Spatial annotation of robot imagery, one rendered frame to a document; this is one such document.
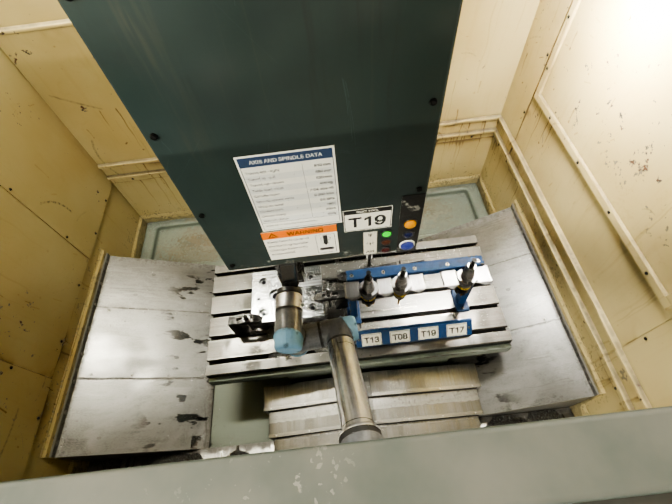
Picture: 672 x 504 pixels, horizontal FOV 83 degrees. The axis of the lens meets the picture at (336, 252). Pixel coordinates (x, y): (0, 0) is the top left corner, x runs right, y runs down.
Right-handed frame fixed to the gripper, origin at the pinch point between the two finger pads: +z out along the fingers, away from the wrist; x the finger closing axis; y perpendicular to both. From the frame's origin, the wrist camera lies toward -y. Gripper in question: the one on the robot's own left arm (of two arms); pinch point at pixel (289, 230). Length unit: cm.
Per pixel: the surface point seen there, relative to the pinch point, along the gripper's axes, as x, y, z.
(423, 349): 43, 54, -24
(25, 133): -104, 1, 54
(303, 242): 7.9, -25.3, -19.9
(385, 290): 28.4, 22.9, -11.4
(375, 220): 23.3, -30.1, -18.8
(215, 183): -4.1, -45.6, -19.4
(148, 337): -78, 70, -7
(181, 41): 0, -69, -18
